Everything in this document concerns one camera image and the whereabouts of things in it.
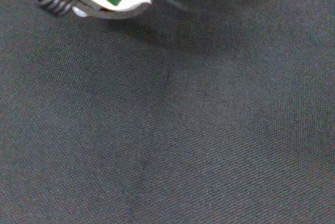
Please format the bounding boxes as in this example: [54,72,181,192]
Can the black table cloth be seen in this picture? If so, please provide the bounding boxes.
[0,0,335,224]

